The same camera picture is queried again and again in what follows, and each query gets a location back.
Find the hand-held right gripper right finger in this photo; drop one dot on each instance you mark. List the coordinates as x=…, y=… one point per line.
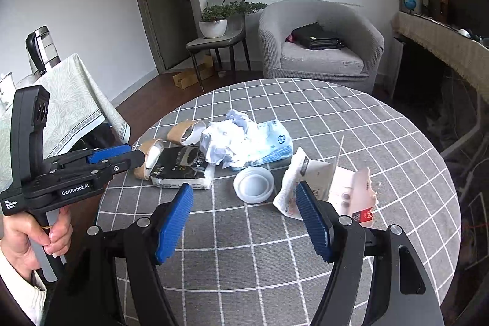
x=313, y=223

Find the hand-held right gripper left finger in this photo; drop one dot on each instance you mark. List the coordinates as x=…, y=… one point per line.
x=174, y=223

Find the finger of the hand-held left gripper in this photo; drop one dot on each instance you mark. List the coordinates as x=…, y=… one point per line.
x=109, y=154
x=128, y=162

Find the brown cardboard tape core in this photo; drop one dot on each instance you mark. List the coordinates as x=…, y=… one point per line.
x=178, y=132
x=149, y=145

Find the blue white tissue wrapper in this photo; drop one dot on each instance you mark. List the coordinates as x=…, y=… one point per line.
x=272, y=146

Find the person's left forearm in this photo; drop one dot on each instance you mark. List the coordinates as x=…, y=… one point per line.
x=23, y=295

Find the person's left hand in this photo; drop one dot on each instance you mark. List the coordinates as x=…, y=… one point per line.
x=17, y=242

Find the torn white paper packet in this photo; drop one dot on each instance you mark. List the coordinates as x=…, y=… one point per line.
x=319, y=177

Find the black snack packet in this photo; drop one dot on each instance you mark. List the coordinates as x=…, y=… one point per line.
x=179, y=162

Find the torn white packet red label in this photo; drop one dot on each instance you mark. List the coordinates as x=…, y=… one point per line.
x=357, y=192

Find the pale leaf pattern tablecloth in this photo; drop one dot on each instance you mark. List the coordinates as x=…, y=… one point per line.
x=72, y=93

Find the white round lid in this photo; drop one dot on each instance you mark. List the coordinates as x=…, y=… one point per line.
x=254, y=185

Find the thin wooden stick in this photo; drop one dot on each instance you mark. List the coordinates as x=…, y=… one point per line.
x=339, y=152

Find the crumpled white paper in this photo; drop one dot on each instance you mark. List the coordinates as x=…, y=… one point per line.
x=221, y=142

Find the cardboard box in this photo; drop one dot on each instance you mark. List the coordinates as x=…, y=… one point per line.
x=184, y=79

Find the grey checked tablecloth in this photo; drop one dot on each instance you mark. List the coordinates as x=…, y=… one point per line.
x=267, y=108

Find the dark grey door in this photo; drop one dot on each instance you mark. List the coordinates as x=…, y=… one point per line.
x=168, y=9

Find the potted plant white pot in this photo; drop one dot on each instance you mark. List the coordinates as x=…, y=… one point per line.
x=212, y=29

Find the grey armchair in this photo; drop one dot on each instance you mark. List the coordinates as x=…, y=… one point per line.
x=324, y=60

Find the dark cabinet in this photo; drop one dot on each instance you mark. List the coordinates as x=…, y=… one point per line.
x=420, y=76

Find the red striped pouch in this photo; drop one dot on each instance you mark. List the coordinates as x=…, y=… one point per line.
x=289, y=38

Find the black handbag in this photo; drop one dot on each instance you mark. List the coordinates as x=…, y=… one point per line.
x=314, y=35

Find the grey dining chair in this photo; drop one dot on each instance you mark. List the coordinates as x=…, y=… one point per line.
x=233, y=1

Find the beige lace cabinet cloth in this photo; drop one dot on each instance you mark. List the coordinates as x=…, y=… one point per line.
x=447, y=43

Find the small blue globe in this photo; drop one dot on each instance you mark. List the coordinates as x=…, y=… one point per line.
x=409, y=1

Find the black television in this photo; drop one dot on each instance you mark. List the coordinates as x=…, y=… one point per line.
x=462, y=7

